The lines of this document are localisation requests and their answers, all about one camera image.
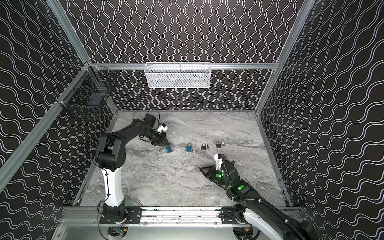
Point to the black padlock with key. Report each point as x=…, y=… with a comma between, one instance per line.
x=204, y=147

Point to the white wire mesh basket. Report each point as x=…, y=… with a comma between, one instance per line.
x=177, y=75

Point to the black mounting plate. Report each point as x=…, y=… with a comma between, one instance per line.
x=133, y=216
x=232, y=215

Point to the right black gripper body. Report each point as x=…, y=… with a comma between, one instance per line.
x=215, y=172

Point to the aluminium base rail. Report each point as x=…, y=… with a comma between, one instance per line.
x=151, y=217

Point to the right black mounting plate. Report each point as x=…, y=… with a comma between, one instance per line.
x=232, y=215

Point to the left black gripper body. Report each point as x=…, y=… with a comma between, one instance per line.
x=156, y=138

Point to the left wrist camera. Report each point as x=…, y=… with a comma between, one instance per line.
x=161, y=128

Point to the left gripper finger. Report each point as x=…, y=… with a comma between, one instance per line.
x=164, y=138
x=162, y=143

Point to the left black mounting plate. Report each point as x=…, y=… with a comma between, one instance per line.
x=133, y=216

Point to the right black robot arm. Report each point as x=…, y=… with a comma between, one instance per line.
x=251, y=208

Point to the black wire mesh basket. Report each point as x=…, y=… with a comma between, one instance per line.
x=89, y=97

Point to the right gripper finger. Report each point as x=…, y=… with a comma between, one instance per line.
x=208, y=174
x=207, y=169

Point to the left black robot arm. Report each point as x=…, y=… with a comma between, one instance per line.
x=111, y=156

